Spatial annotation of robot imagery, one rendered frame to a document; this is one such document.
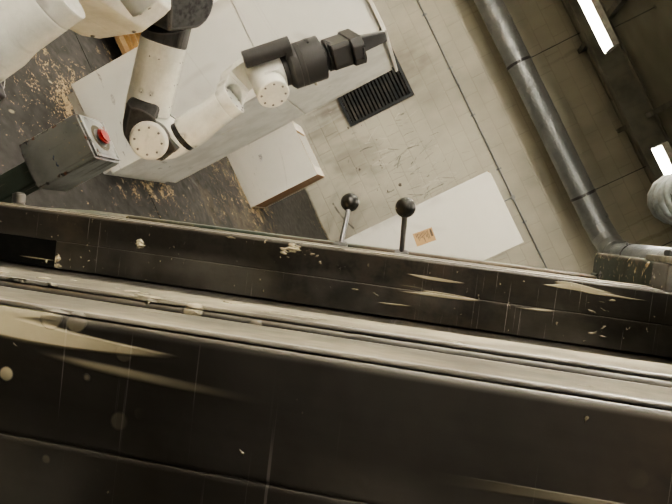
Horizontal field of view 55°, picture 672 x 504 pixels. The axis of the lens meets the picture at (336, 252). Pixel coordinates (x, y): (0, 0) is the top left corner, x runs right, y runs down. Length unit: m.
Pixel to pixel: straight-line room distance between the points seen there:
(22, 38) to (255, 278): 0.37
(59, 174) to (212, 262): 0.94
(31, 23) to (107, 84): 3.09
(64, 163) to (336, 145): 7.91
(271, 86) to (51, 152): 0.63
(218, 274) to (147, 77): 0.66
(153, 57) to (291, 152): 4.91
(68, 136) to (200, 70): 2.09
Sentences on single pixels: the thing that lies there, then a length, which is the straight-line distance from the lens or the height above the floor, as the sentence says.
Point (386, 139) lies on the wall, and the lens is 9.34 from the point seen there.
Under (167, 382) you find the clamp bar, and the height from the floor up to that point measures 1.50.
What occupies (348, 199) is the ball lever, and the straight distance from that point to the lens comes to 1.29.
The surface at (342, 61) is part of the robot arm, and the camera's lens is 1.33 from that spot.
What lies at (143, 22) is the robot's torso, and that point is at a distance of 1.20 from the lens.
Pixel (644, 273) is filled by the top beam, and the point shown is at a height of 1.85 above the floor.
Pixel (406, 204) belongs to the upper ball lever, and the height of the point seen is 1.54.
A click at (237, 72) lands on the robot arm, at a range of 1.37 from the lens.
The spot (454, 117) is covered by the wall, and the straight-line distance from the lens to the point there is 9.35.
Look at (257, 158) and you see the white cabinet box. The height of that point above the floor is 0.26.
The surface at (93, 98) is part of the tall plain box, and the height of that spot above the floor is 0.15.
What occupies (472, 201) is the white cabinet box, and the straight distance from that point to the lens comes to 4.83.
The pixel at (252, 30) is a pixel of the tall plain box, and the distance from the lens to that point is 3.65.
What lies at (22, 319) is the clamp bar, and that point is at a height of 1.47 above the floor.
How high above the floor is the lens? 1.59
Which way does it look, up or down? 10 degrees down
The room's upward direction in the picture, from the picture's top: 64 degrees clockwise
